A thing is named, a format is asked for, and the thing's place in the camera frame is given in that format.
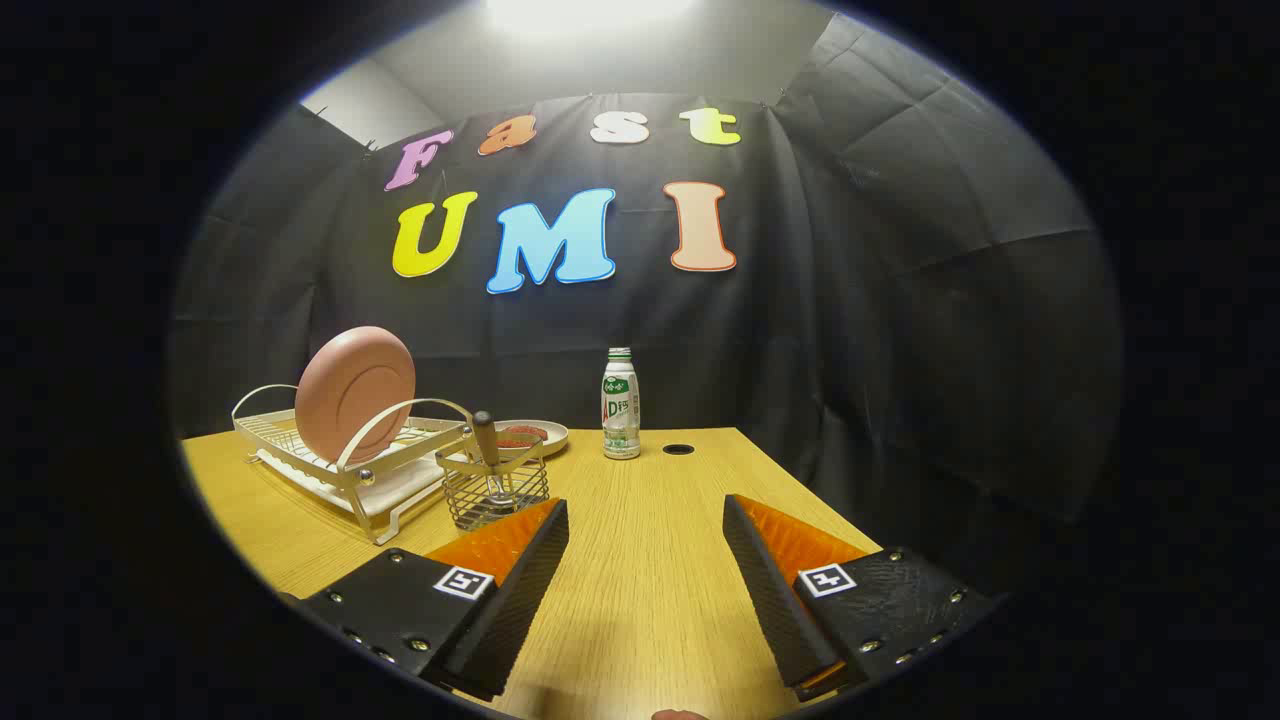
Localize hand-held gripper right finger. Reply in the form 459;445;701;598
722;494;1001;703

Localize beige plate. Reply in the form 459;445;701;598
492;419;570;459

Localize dark wooden handle spoon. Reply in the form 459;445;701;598
472;410;513;501

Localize ceiling light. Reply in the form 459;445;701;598
485;0;701;33

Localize white green label bottle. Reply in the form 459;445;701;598
601;347;642;461

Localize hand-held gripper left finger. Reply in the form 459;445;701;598
300;498;570;703

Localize pink plate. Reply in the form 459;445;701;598
295;326;417;465

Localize white wire dish rack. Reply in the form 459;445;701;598
231;384;476;546

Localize metal wire basket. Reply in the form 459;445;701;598
436;437;551;532

